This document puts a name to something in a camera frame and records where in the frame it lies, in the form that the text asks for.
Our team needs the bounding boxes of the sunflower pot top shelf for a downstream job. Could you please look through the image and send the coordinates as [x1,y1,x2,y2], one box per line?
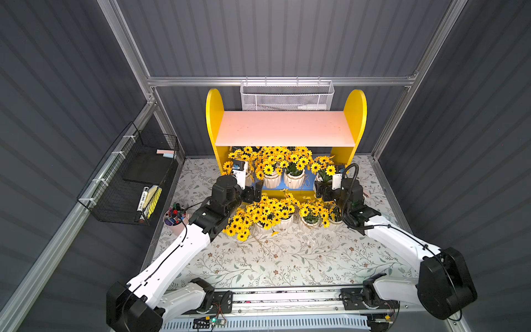
[298,199,331,228]
[245,195,283,230]

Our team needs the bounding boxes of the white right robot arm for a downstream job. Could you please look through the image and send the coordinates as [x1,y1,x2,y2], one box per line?
[314,163,478,320]

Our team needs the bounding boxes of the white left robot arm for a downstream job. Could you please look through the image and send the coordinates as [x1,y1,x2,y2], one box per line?
[106,175,264,331]

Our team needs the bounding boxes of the yellow wooden shelf unit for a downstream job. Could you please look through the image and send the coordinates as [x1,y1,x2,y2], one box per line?
[205,89,367,172]

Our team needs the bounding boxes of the pen holder with markers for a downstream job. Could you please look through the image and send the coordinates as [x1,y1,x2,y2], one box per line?
[163,203,188,237]

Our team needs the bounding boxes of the pink sticky note pad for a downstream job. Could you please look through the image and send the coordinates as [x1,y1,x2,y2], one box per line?
[156,149,175,159]

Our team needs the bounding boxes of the yellow book in basket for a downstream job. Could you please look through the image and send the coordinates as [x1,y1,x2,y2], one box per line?
[136,185,163,223]

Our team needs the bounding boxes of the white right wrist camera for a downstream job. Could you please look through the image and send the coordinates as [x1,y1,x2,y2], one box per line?
[331,173,343,190]

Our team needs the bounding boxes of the white wire basket behind shelf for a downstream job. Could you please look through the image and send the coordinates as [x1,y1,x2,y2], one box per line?
[240,80,335,111]

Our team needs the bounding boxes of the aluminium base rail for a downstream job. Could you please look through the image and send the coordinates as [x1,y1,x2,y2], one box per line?
[162,285,455,331]

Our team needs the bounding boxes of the black wire wall basket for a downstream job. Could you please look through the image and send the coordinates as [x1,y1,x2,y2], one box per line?
[77,123,181,226]

